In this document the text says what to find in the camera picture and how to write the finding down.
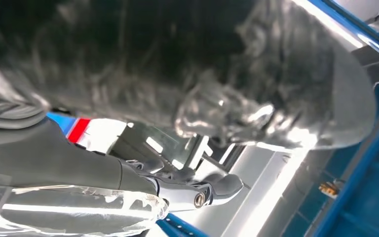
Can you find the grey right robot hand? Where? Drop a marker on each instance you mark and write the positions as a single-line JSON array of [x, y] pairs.
[[209, 65]]

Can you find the blue metal shelf unit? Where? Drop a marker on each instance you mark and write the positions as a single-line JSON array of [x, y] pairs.
[[372, 183]]

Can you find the white car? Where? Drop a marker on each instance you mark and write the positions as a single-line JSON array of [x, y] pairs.
[[258, 183]]

